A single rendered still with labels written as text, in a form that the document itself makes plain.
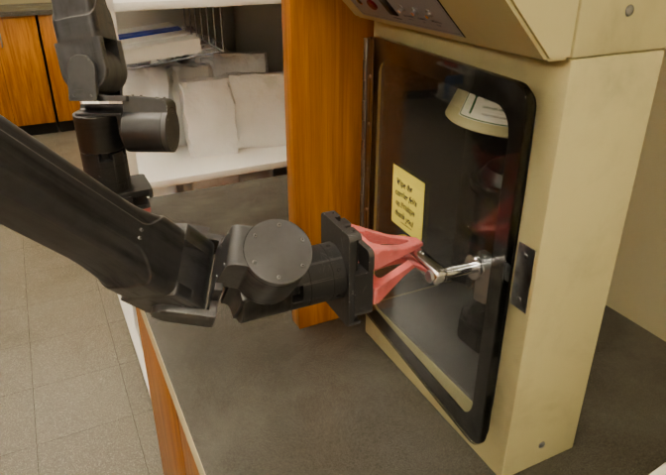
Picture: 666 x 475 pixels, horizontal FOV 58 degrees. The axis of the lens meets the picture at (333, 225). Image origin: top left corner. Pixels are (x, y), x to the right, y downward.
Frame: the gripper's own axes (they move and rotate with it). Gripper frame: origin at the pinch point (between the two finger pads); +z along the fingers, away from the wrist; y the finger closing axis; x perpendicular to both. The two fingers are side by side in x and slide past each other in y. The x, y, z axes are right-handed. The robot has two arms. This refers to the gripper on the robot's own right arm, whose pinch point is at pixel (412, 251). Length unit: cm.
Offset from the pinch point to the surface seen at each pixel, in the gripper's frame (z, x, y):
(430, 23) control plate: 2.5, 3.1, 22.4
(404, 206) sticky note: 4.5, 9.0, 0.6
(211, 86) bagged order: 9, 119, -8
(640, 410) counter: 30.7, -9.4, -26.1
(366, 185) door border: 5.0, 19.8, -0.7
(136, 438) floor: -27, 115, -120
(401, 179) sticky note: 4.5, 10.1, 3.7
